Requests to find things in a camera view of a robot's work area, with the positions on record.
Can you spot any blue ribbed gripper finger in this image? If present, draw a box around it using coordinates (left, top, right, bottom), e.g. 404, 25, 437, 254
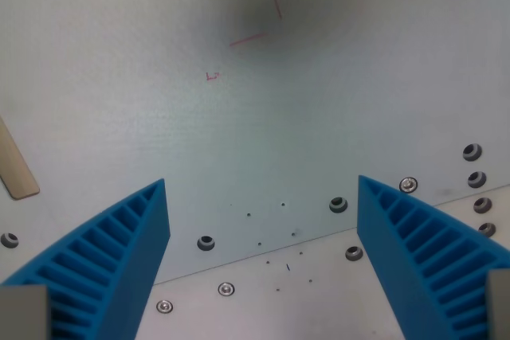
356, 174, 510, 340
0, 178, 171, 340

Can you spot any beige wooden strip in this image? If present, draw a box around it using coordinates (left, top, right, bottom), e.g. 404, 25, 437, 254
0, 115, 41, 201

